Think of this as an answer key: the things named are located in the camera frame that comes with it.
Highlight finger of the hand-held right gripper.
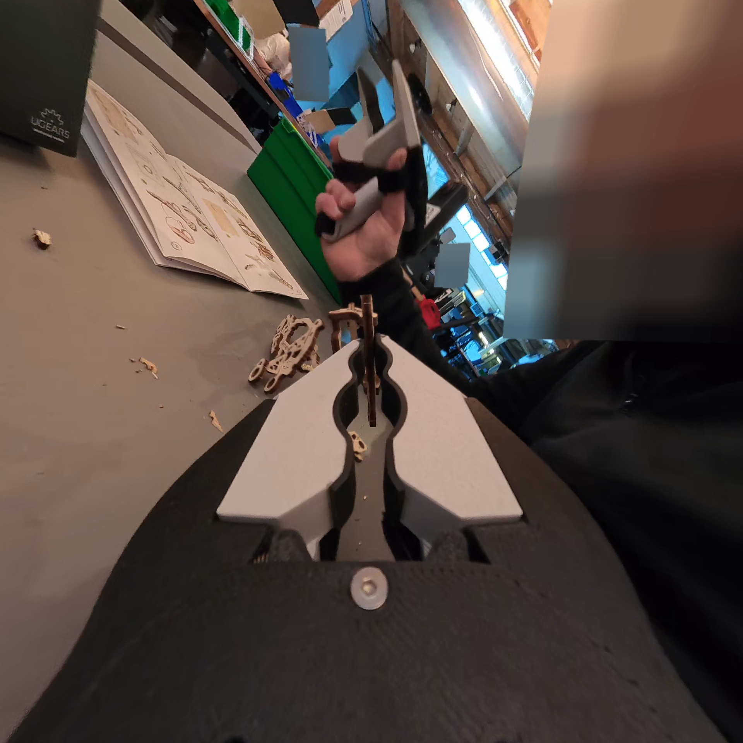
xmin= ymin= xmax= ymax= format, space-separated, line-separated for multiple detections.
xmin=392 ymin=58 xmax=421 ymax=152
xmin=355 ymin=68 xmax=387 ymax=140

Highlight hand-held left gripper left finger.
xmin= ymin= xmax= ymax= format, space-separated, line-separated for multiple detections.
xmin=216 ymin=339 xmax=363 ymax=561

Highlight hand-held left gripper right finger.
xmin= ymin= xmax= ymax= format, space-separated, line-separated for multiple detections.
xmin=380 ymin=336 xmax=524 ymax=555

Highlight wooden frame part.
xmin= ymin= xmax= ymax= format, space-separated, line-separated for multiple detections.
xmin=328 ymin=295 xmax=381 ymax=427

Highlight person's right forearm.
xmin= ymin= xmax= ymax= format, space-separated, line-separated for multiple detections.
xmin=339 ymin=258 xmax=474 ymax=401

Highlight black model kit box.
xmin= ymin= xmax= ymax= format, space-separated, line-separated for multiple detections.
xmin=0 ymin=0 xmax=104 ymax=159

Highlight green plastic bin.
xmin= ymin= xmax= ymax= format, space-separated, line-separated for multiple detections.
xmin=247 ymin=118 xmax=344 ymax=306

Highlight wooden chassis assembly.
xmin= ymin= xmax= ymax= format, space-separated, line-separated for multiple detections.
xmin=248 ymin=315 xmax=324 ymax=394

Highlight open instruction booklet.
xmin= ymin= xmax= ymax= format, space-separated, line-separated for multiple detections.
xmin=80 ymin=78 xmax=310 ymax=301

